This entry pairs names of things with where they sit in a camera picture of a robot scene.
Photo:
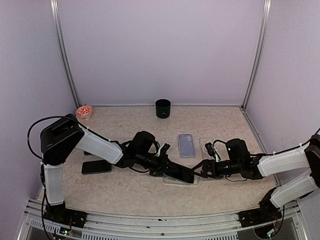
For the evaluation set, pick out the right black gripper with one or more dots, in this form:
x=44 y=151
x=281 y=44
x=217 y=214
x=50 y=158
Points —
x=204 y=173

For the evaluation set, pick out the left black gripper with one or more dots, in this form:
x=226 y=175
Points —
x=163 y=163

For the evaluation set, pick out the clear phone case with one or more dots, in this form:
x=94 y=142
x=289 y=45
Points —
x=203 y=150
x=167 y=180

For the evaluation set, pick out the black phone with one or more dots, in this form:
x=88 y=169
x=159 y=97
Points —
x=86 y=153
x=96 y=167
x=182 y=174

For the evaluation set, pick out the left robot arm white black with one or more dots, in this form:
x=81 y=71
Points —
x=67 y=134

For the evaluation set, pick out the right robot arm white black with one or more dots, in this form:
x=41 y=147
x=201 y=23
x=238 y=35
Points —
x=258 y=166

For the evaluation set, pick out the lavender phone case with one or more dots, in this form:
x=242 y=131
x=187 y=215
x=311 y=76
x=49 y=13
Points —
x=186 y=146

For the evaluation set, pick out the black phone bottom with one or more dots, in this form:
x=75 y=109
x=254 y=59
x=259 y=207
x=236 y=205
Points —
x=96 y=167

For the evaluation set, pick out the black phone top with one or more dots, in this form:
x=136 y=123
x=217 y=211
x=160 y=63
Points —
x=86 y=153

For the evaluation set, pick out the dark green mug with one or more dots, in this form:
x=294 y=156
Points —
x=162 y=108

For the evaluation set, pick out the red white patterned bowl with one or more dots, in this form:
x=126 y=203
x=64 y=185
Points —
x=84 y=112

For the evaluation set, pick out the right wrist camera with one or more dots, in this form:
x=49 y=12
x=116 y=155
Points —
x=211 y=151

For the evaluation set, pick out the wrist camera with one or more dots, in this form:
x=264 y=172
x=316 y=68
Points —
x=211 y=151
x=162 y=150

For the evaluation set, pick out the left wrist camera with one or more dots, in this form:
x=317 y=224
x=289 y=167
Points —
x=162 y=150

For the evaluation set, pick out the front aluminium rail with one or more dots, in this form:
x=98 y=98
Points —
x=107 y=226

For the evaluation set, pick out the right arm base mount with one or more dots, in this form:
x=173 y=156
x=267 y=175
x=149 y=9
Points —
x=255 y=216

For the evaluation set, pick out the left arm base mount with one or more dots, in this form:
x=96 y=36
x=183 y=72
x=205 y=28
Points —
x=68 y=217

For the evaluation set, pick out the right aluminium frame post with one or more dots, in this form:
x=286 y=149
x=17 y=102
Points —
x=258 y=53

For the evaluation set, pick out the aluminium frame post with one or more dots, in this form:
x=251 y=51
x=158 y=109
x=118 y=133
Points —
x=258 y=53
x=54 y=5

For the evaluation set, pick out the left aluminium frame post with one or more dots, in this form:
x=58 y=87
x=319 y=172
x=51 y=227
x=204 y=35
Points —
x=54 y=5

